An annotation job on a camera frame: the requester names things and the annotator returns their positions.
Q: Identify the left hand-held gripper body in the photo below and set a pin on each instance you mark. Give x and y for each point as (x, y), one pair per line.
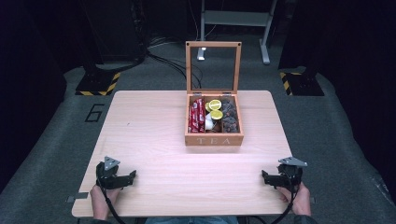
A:
(107, 179)

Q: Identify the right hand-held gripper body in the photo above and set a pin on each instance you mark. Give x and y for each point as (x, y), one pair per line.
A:
(291, 177)

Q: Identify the person's left hand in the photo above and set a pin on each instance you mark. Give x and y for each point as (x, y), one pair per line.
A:
(99, 202)

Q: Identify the person's right hand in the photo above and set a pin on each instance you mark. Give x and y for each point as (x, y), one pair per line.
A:
(301, 200)

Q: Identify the wooden tea box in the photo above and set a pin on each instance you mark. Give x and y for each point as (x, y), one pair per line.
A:
(214, 140)

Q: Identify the pile of dark tea packets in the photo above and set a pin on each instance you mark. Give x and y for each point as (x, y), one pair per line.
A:
(230, 115)

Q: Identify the white capsule cup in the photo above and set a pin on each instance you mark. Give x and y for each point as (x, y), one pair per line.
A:
(208, 123)

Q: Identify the yellow lid capsule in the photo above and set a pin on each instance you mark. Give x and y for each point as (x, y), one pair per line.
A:
(216, 114)
(215, 104)
(207, 107)

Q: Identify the bundle of red packets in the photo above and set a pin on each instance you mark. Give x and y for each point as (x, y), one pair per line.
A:
(196, 115)

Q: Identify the black yellow striped stand base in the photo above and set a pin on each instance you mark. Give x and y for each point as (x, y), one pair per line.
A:
(303, 84)
(98, 83)

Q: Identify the dark curtain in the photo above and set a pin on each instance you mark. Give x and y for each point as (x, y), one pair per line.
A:
(358, 46)
(28, 62)

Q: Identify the grey metal table bracket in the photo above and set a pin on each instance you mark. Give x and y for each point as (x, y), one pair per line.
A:
(77, 196)

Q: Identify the white metal stand frame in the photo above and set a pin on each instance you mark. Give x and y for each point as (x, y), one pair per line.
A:
(236, 18)

